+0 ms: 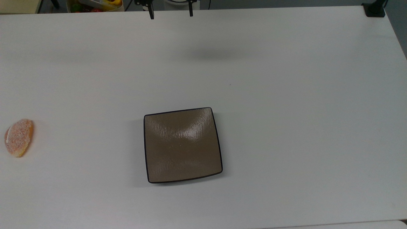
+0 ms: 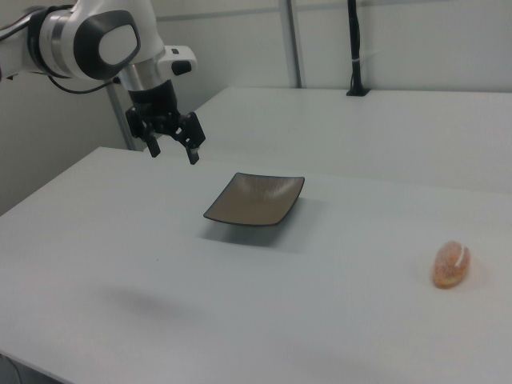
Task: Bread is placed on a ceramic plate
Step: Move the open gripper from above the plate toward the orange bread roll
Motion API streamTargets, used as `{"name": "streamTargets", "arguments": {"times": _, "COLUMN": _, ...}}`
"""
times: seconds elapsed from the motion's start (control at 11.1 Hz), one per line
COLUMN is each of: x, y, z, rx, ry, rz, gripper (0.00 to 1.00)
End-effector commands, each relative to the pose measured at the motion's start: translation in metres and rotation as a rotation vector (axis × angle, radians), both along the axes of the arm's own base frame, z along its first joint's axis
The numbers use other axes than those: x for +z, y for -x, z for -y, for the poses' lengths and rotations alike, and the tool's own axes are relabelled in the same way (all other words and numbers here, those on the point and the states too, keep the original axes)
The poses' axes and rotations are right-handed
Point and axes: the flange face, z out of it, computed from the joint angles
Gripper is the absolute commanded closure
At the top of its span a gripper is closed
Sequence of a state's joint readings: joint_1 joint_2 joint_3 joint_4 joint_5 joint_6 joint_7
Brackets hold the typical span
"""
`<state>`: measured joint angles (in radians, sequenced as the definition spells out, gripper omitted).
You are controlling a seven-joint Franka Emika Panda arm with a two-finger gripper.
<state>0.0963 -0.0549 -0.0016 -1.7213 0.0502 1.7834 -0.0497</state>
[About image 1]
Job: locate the black table clamp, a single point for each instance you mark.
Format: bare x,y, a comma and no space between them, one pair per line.
374,10

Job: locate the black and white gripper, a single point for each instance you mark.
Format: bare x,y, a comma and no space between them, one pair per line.
178,1

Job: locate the square brown ceramic plate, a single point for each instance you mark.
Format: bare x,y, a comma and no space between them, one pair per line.
182,146

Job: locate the beige cabinet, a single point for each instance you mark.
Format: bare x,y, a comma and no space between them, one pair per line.
19,5

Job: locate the bowl of toy fruits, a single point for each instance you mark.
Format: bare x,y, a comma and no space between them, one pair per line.
95,5

